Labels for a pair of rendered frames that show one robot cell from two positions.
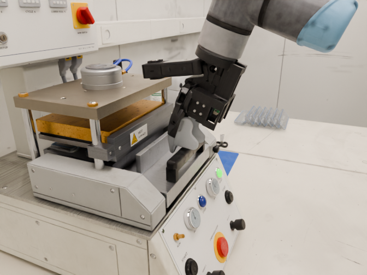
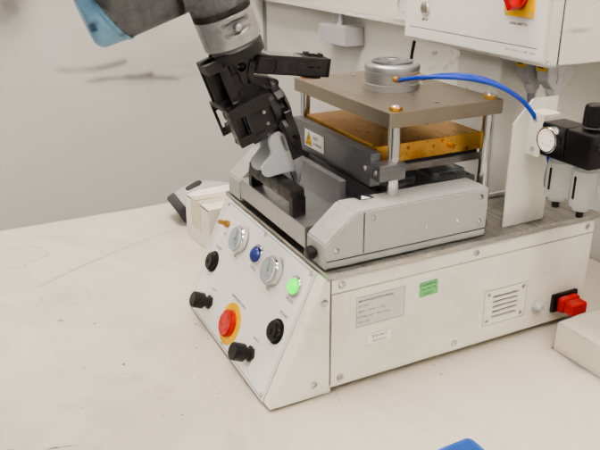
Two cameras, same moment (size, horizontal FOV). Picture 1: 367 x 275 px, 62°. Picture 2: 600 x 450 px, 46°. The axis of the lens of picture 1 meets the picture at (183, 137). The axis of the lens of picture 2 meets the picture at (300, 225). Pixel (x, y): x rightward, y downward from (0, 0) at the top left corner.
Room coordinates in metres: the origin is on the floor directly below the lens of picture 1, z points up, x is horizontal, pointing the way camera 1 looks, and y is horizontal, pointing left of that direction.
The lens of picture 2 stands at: (1.17, -0.70, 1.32)
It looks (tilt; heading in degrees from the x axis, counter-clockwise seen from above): 22 degrees down; 130
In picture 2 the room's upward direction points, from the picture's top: straight up
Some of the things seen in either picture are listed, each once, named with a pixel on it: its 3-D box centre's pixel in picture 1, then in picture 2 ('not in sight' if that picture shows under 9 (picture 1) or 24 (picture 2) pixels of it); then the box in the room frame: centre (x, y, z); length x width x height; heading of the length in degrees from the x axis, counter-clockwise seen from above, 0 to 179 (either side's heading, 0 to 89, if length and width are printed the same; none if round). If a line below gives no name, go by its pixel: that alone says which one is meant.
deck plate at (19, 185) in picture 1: (98, 163); (404, 203); (0.62, 0.19, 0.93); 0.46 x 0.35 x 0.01; 67
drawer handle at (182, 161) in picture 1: (187, 154); (275, 186); (0.54, -0.01, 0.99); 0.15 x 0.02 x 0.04; 157
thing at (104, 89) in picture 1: (97, 94); (416, 105); (0.64, 0.18, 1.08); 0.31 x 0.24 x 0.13; 157
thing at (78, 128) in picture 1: (107, 105); (392, 118); (0.62, 0.16, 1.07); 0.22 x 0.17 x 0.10; 157
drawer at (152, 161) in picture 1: (127, 151); (360, 184); (0.59, 0.12, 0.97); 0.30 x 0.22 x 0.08; 67
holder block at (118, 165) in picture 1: (108, 143); (387, 171); (0.61, 0.16, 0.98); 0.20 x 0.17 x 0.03; 157
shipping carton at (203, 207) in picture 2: not in sight; (238, 213); (0.21, 0.23, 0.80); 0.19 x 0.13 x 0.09; 67
